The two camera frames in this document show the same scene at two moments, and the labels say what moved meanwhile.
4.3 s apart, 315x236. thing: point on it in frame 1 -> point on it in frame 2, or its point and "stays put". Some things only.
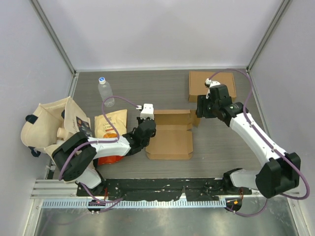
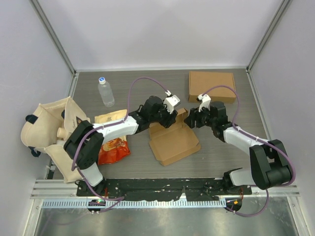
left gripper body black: [140, 120] -> [165, 118]
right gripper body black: [206, 108] -> [203, 118]
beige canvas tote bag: [41, 132] stays put
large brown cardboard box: [197, 80] stays put
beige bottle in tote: [62, 132] stays put
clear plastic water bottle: [106, 91] stays put
